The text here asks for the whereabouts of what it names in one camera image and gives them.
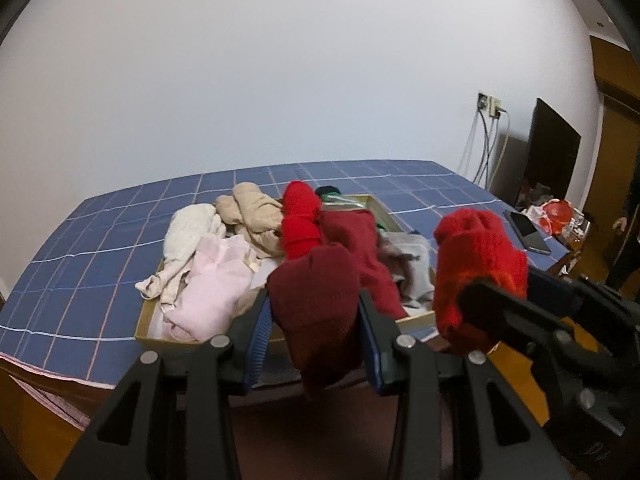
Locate black smartphone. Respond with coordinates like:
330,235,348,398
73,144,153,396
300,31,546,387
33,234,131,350
503,210,552,255

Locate pink underwear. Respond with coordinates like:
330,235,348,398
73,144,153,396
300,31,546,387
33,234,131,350
162,235,256,343

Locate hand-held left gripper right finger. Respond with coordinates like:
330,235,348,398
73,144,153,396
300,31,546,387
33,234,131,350
356,287,572,480

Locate dark red sock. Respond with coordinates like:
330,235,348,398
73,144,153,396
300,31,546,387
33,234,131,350
266,243,362,399

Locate blue plaid tablecloth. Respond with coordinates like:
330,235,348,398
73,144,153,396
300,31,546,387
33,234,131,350
0,160,568,392

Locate wooden door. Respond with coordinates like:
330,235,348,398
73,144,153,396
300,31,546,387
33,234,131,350
587,34,637,261

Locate beige underwear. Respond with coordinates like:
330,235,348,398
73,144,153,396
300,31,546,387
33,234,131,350
216,182,286,256

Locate bright red sock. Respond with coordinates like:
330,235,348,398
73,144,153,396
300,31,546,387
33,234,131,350
431,207,529,357

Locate cream dotted underwear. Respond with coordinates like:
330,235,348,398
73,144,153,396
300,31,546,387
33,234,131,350
135,204,228,311

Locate dark red underwear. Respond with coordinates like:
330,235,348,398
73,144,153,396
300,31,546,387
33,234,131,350
317,209,410,321

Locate wall socket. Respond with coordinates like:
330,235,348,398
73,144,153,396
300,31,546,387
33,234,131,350
477,92,504,119

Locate gold-edged cardboard box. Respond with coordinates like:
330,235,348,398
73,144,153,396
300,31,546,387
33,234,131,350
134,192,437,357

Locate black monitor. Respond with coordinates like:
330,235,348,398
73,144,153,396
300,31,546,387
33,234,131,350
516,97,582,212

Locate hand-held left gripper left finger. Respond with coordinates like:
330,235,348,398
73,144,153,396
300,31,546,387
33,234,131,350
57,287,275,480

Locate red plastic bag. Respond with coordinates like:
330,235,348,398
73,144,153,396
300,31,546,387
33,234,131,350
529,198,576,237

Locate grey underwear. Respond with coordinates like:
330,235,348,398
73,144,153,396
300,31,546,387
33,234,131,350
377,232,436,309

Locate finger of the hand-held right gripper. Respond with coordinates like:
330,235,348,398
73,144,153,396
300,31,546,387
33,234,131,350
457,279,574,362
527,267,582,319

